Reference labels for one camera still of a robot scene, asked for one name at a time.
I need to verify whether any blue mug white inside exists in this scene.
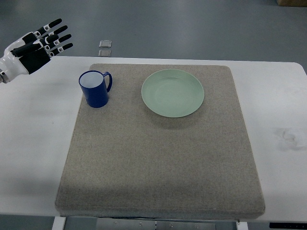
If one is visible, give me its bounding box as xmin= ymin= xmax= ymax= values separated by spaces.
xmin=79 ymin=70 xmax=113 ymax=108

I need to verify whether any cardboard box corner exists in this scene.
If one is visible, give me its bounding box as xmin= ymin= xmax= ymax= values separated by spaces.
xmin=277 ymin=0 xmax=307 ymax=7

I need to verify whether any floor socket plate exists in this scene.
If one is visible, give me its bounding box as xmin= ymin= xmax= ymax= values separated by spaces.
xmin=99 ymin=40 xmax=112 ymax=48
xmin=98 ymin=49 xmax=111 ymax=57

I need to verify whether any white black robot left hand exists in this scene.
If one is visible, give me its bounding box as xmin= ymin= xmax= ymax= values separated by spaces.
xmin=0 ymin=19 xmax=73 ymax=83

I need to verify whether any light green plate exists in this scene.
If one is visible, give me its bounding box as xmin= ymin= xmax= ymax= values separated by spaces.
xmin=141 ymin=69 xmax=205 ymax=118

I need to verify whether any lower floor socket plate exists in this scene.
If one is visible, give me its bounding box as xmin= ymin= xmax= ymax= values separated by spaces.
xmin=98 ymin=49 xmax=111 ymax=57

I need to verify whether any upper floor socket plate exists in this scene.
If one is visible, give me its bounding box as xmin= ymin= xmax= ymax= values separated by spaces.
xmin=99 ymin=40 xmax=112 ymax=48

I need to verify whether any beige felt mat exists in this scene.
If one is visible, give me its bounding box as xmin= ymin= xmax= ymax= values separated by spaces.
xmin=55 ymin=64 xmax=265 ymax=220

